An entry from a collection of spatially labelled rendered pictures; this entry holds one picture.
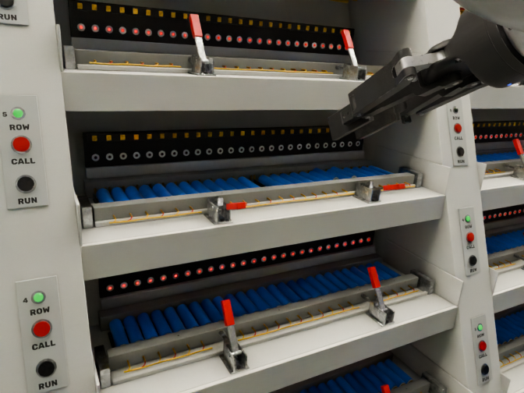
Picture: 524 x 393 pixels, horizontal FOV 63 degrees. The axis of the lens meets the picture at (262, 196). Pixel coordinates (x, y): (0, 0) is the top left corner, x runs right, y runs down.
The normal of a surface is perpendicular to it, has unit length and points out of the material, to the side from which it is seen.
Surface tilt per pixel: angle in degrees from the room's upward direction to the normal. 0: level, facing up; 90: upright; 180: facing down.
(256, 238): 111
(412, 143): 90
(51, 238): 90
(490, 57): 122
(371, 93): 91
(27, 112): 90
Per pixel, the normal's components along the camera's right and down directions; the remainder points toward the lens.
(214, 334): 0.47, 0.30
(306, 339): 0.06, -0.95
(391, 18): -0.88, 0.10
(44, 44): 0.46, -0.05
